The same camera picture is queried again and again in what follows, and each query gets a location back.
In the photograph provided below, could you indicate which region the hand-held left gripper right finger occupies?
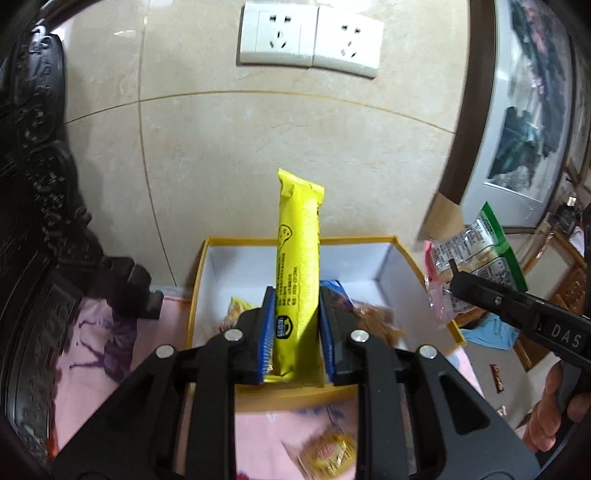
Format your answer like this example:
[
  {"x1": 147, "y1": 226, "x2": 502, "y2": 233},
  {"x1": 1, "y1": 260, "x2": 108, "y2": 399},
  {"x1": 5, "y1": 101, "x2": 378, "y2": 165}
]
[{"x1": 318, "y1": 286, "x2": 541, "y2": 480}]

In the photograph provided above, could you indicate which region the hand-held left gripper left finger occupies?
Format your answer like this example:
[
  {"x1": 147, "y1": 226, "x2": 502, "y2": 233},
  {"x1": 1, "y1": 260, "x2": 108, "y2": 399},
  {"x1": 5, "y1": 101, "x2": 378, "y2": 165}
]
[{"x1": 51, "y1": 286, "x2": 278, "y2": 480}]

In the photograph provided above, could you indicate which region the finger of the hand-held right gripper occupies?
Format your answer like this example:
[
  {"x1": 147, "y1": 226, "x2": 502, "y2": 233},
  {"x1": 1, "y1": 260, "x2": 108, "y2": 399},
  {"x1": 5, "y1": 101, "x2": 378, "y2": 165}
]
[{"x1": 449, "y1": 259, "x2": 541, "y2": 330}]

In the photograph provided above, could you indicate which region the blue snack packet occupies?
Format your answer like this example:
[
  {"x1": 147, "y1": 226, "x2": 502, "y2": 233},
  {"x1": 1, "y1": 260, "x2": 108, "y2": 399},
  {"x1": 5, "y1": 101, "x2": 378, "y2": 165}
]
[{"x1": 329, "y1": 279, "x2": 354, "y2": 311}]

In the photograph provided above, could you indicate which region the brown crumbly snack packet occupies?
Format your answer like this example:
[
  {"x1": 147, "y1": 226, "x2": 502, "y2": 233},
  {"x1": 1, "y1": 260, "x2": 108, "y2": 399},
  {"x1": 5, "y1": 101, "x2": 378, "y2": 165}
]
[{"x1": 347, "y1": 300, "x2": 408, "y2": 348}]

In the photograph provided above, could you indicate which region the green white snack packet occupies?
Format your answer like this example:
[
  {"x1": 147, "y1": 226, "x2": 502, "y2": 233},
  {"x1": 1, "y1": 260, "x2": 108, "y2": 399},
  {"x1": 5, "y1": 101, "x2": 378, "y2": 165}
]
[{"x1": 424, "y1": 202, "x2": 528, "y2": 325}]

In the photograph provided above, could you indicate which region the yellow cardboard box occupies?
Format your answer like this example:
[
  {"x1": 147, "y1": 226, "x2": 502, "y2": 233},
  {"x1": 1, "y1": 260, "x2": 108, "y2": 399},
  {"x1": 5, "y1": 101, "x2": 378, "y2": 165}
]
[{"x1": 186, "y1": 235, "x2": 466, "y2": 411}]

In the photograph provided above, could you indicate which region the long yellow snack packet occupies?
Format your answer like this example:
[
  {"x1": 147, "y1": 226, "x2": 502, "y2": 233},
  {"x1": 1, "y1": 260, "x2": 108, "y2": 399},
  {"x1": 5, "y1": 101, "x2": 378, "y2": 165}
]
[{"x1": 270, "y1": 168, "x2": 325, "y2": 389}]

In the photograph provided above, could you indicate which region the person's right hand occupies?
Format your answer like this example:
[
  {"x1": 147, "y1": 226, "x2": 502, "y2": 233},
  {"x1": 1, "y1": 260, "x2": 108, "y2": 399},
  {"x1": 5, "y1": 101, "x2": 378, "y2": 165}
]
[{"x1": 524, "y1": 360, "x2": 591, "y2": 454}]

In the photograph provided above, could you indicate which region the light blue cloth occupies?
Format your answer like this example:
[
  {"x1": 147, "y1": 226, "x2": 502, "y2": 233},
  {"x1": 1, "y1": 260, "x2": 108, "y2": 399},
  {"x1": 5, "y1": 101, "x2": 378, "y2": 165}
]
[{"x1": 462, "y1": 316, "x2": 522, "y2": 352}]

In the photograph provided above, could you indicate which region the brown cardboard piece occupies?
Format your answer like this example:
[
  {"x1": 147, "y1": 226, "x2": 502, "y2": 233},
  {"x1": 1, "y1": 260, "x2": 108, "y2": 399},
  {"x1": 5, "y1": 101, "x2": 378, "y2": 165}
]
[{"x1": 421, "y1": 193, "x2": 464, "y2": 260}]

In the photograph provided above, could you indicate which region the pink printed cloth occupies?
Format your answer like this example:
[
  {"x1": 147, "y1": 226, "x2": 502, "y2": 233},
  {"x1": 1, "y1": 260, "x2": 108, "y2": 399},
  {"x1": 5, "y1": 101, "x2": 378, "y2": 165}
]
[{"x1": 51, "y1": 288, "x2": 485, "y2": 480}]

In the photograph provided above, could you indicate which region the small yellow wrapped snack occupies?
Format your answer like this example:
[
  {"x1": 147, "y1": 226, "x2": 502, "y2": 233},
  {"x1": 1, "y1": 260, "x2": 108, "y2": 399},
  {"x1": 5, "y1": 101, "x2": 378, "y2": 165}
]
[{"x1": 298, "y1": 425, "x2": 359, "y2": 479}]

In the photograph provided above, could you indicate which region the large framed landscape painting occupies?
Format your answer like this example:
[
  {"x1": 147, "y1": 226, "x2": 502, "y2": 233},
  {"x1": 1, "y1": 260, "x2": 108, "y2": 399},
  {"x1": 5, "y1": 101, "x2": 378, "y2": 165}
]
[{"x1": 436, "y1": 0, "x2": 591, "y2": 228}]

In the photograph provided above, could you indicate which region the dark carved wooden furniture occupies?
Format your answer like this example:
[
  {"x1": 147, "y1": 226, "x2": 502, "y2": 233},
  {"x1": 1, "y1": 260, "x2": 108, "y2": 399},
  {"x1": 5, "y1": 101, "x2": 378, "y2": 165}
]
[{"x1": 0, "y1": 14, "x2": 165, "y2": 464}]

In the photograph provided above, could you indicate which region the white wall socket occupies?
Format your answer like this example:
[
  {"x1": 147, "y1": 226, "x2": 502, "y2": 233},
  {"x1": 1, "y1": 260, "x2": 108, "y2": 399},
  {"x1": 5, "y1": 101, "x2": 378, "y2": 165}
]
[
  {"x1": 313, "y1": 6, "x2": 385, "y2": 80},
  {"x1": 238, "y1": 1, "x2": 319, "y2": 66}
]

